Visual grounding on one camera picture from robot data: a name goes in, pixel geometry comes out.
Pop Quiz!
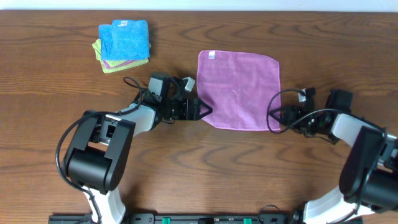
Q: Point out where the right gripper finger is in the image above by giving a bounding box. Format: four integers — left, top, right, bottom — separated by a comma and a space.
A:
268, 107, 284, 124
304, 88, 316, 109

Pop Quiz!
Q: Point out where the purple microfiber cloth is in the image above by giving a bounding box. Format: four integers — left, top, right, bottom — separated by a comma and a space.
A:
197, 50, 280, 131

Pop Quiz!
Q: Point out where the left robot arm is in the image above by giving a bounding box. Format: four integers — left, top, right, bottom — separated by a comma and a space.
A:
57, 98, 213, 223

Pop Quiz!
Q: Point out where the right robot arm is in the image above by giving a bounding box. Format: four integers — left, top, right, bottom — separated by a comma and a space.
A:
266, 88, 397, 224

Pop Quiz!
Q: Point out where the purple folded cloth in stack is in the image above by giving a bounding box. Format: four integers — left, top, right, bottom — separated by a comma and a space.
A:
102, 60, 137, 69

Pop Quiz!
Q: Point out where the blue folded cloth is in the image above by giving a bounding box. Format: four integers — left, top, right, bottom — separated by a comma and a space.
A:
98, 20, 150, 60

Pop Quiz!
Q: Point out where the bottom green folded cloth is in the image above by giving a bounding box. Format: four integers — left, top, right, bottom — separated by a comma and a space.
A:
99, 58, 149, 73

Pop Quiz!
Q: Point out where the left black cable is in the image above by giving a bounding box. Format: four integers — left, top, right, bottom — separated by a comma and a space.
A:
55, 76, 147, 224

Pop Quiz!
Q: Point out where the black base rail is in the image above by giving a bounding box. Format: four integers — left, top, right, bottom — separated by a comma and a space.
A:
47, 212, 364, 224

